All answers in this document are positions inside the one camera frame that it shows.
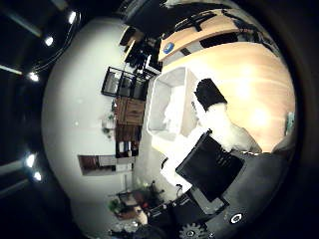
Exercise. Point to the teal plush toy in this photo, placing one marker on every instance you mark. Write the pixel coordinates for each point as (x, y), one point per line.
(290, 123)

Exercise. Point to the white plastic container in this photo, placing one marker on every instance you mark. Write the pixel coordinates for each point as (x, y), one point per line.
(166, 99)

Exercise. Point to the brown wooden cabinet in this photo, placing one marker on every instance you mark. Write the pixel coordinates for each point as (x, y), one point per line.
(130, 111)

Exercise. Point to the round blue sticker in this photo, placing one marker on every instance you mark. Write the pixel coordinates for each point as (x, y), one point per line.
(168, 47)

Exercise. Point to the ceiling light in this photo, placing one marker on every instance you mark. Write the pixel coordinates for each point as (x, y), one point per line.
(30, 160)
(49, 41)
(72, 17)
(33, 76)
(37, 176)

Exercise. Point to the black frame shelf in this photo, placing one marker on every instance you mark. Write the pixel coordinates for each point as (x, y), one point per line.
(123, 83)

